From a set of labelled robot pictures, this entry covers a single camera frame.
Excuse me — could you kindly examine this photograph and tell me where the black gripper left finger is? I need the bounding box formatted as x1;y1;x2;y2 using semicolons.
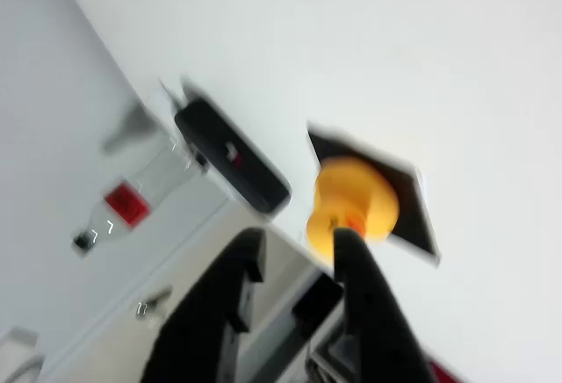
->
142;227;269;383

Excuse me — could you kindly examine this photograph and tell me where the yellow rubber duck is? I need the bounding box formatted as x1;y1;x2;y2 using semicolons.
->
306;157;400;265

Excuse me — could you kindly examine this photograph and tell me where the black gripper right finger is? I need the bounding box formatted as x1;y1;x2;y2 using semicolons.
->
332;227;438;383

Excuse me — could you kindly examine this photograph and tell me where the black rectangular device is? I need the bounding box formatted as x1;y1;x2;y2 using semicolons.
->
173;95;293;215

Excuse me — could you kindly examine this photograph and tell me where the small silver metal clip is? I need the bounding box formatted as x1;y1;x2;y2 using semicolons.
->
133;286;173;321

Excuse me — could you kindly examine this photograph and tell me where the clear bottle red label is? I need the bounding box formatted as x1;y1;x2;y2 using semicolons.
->
69;136;207;261

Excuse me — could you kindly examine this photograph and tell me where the black square card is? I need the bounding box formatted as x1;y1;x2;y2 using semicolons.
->
306;123;442;268

